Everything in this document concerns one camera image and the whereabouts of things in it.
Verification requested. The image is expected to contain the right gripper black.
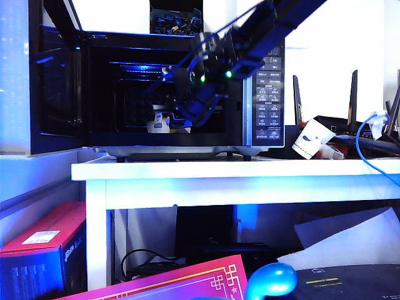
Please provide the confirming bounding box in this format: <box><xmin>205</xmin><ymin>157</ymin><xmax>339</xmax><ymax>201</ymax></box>
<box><xmin>137</xmin><ymin>61</ymin><xmax>243</xmax><ymax>129</ymax></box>

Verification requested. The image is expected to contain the small printed snack box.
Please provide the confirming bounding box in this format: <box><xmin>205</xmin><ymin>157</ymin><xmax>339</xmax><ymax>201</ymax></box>
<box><xmin>146</xmin><ymin>110</ymin><xmax>192</xmax><ymax>134</ymax></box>

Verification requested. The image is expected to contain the black glass microwave door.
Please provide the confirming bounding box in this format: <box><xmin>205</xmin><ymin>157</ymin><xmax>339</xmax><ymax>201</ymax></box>
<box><xmin>27</xmin><ymin>0</ymin><xmax>87</xmax><ymax>156</ymax></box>

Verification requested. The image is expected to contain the silver black microwave oven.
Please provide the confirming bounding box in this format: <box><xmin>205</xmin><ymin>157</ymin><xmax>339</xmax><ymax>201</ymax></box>
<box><xmin>82</xmin><ymin>29</ymin><xmax>286</xmax><ymax>163</ymax></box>

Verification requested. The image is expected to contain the pink box gold pattern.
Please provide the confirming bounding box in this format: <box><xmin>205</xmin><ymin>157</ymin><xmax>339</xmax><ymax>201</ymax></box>
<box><xmin>52</xmin><ymin>254</ymin><xmax>248</xmax><ymax>300</ymax></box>

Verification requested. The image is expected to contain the red blue product box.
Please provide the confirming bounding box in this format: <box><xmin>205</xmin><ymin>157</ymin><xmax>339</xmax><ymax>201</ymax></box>
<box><xmin>0</xmin><ymin>201</ymin><xmax>88</xmax><ymax>300</ymax></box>

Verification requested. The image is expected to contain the black box yellow label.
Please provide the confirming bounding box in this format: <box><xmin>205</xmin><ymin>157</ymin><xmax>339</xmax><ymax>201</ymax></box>
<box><xmin>281</xmin><ymin>263</ymin><xmax>400</xmax><ymax>300</ymax></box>

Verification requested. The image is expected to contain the white table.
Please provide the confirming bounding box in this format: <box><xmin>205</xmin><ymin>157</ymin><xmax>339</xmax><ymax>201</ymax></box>
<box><xmin>70</xmin><ymin>157</ymin><xmax>400</xmax><ymax>291</ymax></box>

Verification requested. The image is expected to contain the black computer case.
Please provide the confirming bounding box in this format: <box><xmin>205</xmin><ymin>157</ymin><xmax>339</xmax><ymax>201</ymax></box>
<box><xmin>174</xmin><ymin>205</ymin><xmax>239</xmax><ymax>251</ymax></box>

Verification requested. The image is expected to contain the white blue paper cup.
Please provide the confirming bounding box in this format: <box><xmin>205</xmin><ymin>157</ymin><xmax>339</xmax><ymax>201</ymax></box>
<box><xmin>290</xmin><ymin>118</ymin><xmax>336</xmax><ymax>161</ymax></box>

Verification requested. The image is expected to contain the white red plastic connector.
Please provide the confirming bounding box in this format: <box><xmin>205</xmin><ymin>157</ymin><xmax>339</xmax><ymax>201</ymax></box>
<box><xmin>314</xmin><ymin>142</ymin><xmax>345</xmax><ymax>161</ymax></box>

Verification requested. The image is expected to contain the black router with antennas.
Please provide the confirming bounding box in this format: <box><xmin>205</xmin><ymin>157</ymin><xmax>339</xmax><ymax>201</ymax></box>
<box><xmin>291</xmin><ymin>69</ymin><xmax>400</xmax><ymax>157</ymax></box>

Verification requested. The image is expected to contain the glossy blue rounded object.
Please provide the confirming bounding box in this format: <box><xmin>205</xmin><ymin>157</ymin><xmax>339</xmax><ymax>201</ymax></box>
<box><xmin>242</xmin><ymin>262</ymin><xmax>298</xmax><ymax>300</ymax></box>

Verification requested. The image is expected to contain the white foam sheet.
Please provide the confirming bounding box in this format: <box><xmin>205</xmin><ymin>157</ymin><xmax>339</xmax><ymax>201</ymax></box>
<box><xmin>276</xmin><ymin>206</ymin><xmax>400</xmax><ymax>272</ymax></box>

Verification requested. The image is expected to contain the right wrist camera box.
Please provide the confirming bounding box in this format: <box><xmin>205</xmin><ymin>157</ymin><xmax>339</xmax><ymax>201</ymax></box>
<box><xmin>195</xmin><ymin>31</ymin><xmax>237</xmax><ymax>63</ymax></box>

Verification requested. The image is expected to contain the black power cable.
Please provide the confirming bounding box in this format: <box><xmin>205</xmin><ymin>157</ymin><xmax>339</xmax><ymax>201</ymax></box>
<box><xmin>120</xmin><ymin>248</ymin><xmax>186</xmax><ymax>281</ymax></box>

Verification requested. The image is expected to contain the blue network cable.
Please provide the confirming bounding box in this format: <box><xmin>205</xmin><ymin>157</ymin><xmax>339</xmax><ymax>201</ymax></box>
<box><xmin>354</xmin><ymin>112</ymin><xmax>400</xmax><ymax>189</ymax></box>

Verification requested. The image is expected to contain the white crumpled cable tag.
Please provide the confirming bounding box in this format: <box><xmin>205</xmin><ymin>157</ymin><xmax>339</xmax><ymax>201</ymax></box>
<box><xmin>367</xmin><ymin>111</ymin><xmax>391</xmax><ymax>141</ymax></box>

